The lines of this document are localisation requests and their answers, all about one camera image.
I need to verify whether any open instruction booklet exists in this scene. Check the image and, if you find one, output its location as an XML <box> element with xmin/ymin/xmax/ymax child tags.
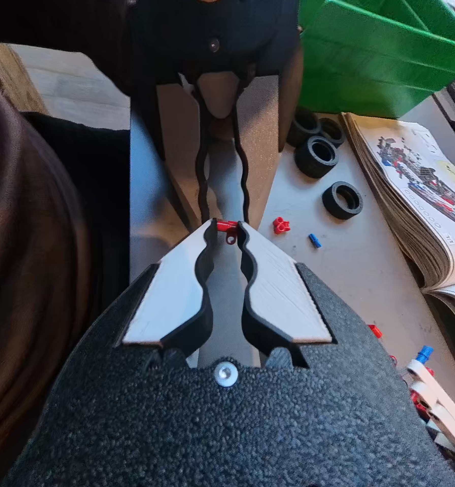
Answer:
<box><xmin>340</xmin><ymin>112</ymin><xmax>455</xmax><ymax>332</ymax></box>

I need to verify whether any wooden workbench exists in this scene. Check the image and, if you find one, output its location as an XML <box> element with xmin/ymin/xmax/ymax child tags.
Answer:
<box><xmin>0</xmin><ymin>42</ymin><xmax>47</xmax><ymax>115</ymax></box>

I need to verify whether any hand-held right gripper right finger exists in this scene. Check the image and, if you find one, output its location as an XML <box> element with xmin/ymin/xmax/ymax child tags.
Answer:
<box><xmin>237</xmin><ymin>221</ymin><xmax>333</xmax><ymax>358</ymax></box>

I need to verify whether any black rubber tyre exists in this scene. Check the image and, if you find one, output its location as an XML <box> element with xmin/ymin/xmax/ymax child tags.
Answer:
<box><xmin>294</xmin><ymin>136</ymin><xmax>339</xmax><ymax>179</ymax></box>
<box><xmin>319</xmin><ymin>117</ymin><xmax>345</xmax><ymax>148</ymax></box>
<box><xmin>322</xmin><ymin>181</ymin><xmax>364</xmax><ymax>220</ymax></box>
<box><xmin>287</xmin><ymin>108</ymin><xmax>321</xmax><ymax>147</ymax></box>

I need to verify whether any green plastic bin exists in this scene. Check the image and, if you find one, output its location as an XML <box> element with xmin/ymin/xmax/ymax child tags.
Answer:
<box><xmin>298</xmin><ymin>0</ymin><xmax>455</xmax><ymax>119</ymax></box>

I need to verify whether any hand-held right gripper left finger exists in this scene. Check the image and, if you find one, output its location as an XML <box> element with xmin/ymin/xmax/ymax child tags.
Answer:
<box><xmin>122</xmin><ymin>219</ymin><xmax>217</xmax><ymax>358</ymax></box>

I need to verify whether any grey desk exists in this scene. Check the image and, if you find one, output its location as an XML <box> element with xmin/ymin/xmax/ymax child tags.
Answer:
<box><xmin>130</xmin><ymin>95</ymin><xmax>455</xmax><ymax>419</ymax></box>

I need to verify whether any person's brown shirt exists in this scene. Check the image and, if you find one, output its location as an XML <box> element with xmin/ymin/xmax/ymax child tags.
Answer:
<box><xmin>0</xmin><ymin>72</ymin><xmax>99</xmax><ymax>487</ymax></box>

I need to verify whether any toy brick race car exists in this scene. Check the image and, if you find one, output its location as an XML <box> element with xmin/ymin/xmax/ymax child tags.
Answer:
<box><xmin>368</xmin><ymin>323</ymin><xmax>455</xmax><ymax>461</ymax></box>

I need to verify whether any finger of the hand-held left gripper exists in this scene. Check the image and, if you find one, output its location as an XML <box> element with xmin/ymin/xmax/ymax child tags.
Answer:
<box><xmin>232</xmin><ymin>74</ymin><xmax>281</xmax><ymax>226</ymax></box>
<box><xmin>156</xmin><ymin>82</ymin><xmax>213</xmax><ymax>229</ymax></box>

